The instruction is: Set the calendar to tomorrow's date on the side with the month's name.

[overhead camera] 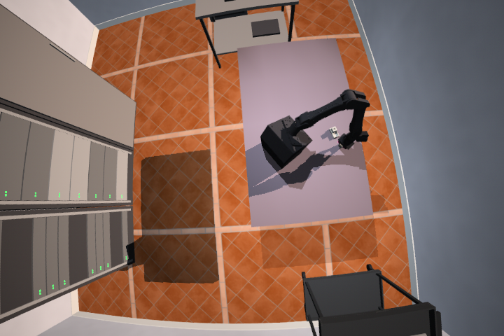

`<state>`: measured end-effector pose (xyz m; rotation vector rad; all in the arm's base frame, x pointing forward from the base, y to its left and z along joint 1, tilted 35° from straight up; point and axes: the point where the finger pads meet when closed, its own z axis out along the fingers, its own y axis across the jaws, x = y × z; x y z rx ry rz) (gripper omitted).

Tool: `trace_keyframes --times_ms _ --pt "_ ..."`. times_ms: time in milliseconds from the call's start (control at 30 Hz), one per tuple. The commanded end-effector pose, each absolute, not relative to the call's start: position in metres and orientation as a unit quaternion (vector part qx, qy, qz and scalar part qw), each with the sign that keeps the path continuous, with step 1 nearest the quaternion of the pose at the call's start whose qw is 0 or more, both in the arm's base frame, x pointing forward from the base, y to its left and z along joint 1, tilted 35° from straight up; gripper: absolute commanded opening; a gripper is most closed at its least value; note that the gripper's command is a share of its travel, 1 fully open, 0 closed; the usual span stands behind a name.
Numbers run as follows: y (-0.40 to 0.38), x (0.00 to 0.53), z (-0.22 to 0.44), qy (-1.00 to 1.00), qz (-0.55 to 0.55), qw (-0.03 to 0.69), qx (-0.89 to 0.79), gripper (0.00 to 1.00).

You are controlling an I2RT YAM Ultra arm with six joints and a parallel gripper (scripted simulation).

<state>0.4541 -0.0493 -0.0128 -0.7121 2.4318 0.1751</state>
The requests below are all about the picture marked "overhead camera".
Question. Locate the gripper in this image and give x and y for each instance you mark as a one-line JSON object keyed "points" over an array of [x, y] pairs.
{"points": [[344, 143]]}

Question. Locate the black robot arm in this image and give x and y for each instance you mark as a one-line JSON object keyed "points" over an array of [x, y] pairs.
{"points": [[348, 100]]}

